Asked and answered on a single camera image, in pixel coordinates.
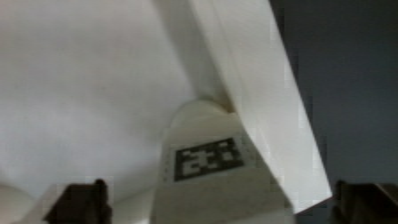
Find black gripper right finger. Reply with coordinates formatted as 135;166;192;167
330;181;398;224

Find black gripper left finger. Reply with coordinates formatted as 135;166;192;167
25;179;112;224

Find white leg with tag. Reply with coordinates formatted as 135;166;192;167
149;100;296;224

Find white square tabletop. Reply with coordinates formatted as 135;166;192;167
0;0;330;224

